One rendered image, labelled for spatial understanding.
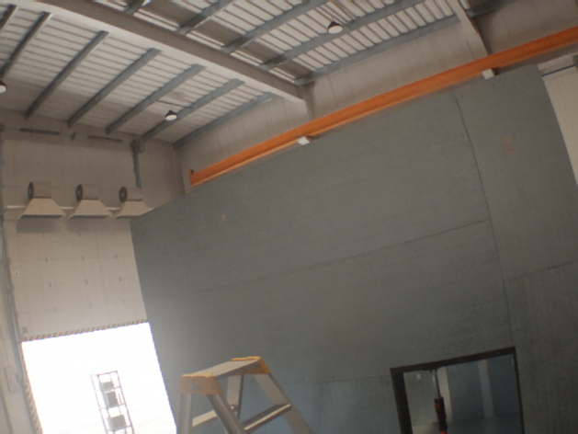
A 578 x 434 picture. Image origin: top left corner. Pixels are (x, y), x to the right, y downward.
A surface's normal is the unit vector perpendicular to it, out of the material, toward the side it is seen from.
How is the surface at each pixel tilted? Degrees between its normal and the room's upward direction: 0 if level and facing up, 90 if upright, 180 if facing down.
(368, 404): 90
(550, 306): 90
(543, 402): 90
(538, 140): 90
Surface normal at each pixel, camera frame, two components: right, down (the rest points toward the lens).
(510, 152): -0.56, 0.00
